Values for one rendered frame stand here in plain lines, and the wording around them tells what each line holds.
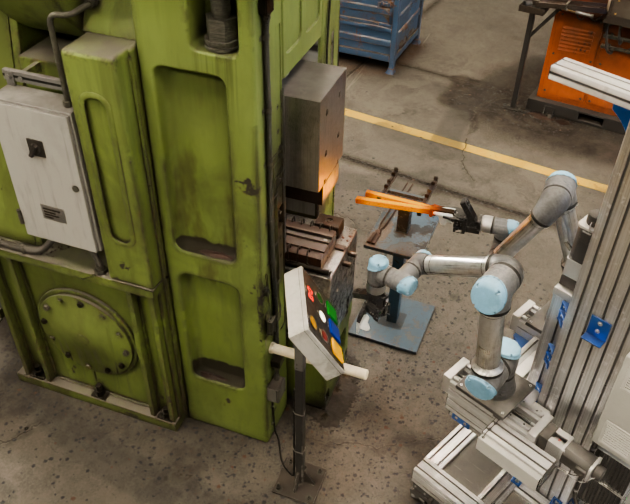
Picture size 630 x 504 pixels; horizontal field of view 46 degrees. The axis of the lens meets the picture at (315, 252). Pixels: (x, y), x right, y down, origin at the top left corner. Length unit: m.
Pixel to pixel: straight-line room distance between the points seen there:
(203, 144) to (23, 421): 1.92
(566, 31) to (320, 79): 3.71
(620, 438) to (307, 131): 1.58
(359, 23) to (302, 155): 4.10
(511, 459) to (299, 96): 1.54
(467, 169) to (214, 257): 3.05
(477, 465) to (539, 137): 3.36
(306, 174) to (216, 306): 0.75
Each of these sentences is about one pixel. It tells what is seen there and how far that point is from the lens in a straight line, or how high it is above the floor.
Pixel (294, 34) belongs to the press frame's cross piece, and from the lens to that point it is 2.77.
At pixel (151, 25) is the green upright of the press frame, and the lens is 2.56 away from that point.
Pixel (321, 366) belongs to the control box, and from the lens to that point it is 2.72.
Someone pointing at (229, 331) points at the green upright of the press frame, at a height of 0.66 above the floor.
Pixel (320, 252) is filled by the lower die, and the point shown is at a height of 0.98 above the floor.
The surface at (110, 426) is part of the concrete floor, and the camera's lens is 3.92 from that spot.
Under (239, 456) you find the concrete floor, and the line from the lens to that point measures 3.71.
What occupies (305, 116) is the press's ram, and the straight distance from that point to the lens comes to 2.74.
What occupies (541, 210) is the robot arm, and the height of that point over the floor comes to 1.36.
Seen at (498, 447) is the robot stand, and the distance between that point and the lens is 2.93.
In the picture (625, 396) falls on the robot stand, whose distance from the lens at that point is 2.79.
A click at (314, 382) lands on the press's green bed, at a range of 3.73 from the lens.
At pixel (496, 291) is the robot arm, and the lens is 2.43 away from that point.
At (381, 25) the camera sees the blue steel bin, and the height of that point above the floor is 0.43.
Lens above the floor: 3.05
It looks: 40 degrees down
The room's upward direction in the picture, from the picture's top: 1 degrees clockwise
